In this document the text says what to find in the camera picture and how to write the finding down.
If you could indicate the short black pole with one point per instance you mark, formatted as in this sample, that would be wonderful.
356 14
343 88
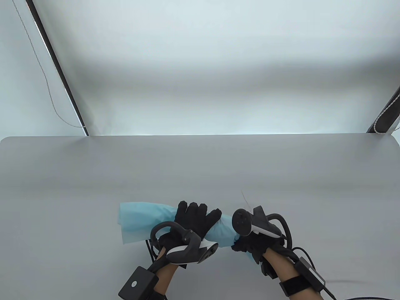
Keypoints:
387 115

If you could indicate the black left wrist box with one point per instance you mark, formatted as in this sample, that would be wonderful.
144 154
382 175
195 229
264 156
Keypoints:
137 282

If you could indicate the light blue gift wrapping paper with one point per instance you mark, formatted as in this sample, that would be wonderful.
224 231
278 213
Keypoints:
140 218

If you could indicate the black white controller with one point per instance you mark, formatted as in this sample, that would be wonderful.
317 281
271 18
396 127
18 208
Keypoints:
184 251
242 222

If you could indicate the black wrist box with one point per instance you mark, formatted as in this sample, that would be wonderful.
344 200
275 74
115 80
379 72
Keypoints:
137 282
309 273

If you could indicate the person's left hand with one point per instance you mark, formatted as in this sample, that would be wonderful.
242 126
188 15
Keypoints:
192 218

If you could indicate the black white right controller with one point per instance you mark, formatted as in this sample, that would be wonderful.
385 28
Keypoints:
242 222

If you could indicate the person's right forearm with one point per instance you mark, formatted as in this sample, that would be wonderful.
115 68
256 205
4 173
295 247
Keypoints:
281 265

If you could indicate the long black pole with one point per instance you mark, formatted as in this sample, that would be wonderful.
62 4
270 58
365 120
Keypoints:
56 62

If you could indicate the person's left forearm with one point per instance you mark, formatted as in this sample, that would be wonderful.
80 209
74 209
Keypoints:
165 278

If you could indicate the person's right hand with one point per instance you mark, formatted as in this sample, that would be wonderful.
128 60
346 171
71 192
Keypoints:
253 245

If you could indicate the black right wrist box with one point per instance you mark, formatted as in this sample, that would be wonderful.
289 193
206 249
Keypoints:
309 273

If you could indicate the black white left controller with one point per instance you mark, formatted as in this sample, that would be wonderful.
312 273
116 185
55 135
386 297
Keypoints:
184 251

